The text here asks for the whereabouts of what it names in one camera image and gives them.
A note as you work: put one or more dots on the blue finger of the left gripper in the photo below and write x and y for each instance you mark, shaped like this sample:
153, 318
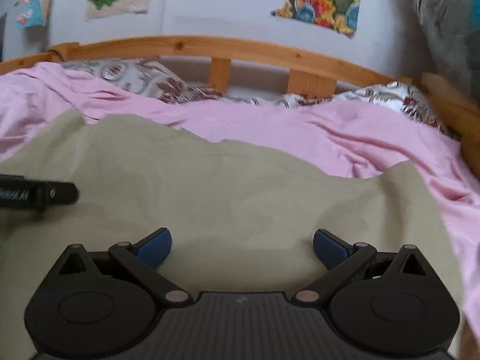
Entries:
19, 193

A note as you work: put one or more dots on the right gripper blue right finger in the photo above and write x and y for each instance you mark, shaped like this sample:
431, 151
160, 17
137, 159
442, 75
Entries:
343, 263

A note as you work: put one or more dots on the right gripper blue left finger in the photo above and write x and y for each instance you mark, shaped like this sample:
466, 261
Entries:
139, 262

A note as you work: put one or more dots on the beige brown olive hooded jacket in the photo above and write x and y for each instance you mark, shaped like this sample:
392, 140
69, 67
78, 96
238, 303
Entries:
241, 216

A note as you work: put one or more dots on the plastic bag of clothes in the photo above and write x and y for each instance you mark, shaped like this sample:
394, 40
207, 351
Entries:
451, 28

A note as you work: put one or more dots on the pink bed sheet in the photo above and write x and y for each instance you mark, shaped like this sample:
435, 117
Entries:
352, 140

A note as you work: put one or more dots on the floral white bedding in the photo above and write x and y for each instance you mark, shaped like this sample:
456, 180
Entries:
149, 78

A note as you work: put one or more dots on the orange-haired anime girl poster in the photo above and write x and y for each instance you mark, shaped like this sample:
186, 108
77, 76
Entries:
33, 13

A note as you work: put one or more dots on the wooden bed frame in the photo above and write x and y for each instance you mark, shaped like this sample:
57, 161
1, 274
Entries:
312, 74

